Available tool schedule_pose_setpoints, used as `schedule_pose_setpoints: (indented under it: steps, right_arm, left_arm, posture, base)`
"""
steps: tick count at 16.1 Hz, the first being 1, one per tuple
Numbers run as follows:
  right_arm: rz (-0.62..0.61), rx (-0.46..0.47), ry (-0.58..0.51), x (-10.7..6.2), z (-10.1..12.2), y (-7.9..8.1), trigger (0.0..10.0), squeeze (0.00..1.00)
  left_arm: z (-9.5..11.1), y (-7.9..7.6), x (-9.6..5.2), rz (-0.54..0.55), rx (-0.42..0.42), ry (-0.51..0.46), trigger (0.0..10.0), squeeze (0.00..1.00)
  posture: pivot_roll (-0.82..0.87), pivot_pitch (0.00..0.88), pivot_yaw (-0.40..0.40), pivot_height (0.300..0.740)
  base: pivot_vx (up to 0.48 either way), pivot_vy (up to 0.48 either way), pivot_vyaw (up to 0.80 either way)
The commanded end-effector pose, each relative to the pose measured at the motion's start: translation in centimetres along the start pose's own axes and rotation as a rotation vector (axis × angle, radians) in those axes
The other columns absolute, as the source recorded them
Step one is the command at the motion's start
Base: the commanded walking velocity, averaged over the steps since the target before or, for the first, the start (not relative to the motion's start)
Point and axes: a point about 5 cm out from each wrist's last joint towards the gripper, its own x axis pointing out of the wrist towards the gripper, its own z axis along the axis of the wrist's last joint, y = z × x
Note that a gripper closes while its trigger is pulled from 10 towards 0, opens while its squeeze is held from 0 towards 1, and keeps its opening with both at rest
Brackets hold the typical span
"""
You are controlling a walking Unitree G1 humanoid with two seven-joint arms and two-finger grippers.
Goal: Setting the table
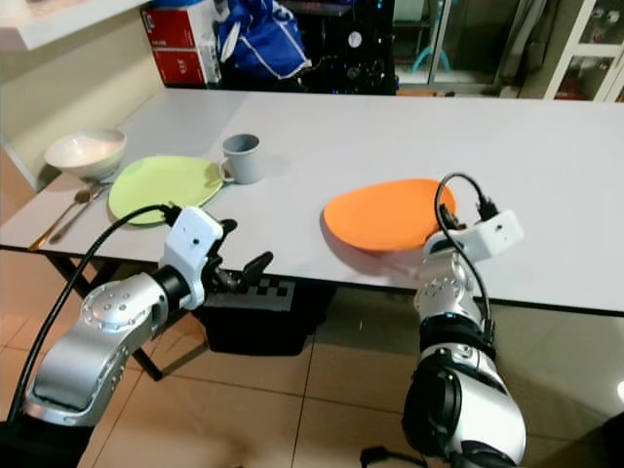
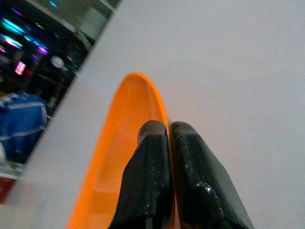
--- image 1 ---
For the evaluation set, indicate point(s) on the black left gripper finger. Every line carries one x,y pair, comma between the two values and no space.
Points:
256,267

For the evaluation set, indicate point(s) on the blue bag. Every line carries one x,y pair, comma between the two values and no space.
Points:
265,44

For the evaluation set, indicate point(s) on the black appliance with dial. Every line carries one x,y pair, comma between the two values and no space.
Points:
354,44

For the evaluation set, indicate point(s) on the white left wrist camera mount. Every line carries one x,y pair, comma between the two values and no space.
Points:
193,249

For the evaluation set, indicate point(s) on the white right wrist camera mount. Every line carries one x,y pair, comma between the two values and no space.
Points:
487,234

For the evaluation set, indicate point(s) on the red cardboard box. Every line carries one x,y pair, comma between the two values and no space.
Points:
177,49

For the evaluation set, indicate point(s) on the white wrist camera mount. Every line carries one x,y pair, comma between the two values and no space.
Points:
193,249
487,234

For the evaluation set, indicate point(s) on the orange plate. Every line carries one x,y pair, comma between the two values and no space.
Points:
385,214

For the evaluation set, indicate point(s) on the white glass door cabinet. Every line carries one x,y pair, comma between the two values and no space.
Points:
585,54

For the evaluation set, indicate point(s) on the light green plate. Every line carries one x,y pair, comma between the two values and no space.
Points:
164,187

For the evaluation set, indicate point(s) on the grey mug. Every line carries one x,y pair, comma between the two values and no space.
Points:
243,159

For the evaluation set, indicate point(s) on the black box with checker pattern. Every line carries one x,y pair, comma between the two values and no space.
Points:
268,327

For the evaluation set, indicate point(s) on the white bar counter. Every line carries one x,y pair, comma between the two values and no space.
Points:
58,24

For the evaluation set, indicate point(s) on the white ceramic bowl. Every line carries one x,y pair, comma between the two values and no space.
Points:
86,153

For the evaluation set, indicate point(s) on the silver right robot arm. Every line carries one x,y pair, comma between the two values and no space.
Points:
458,370

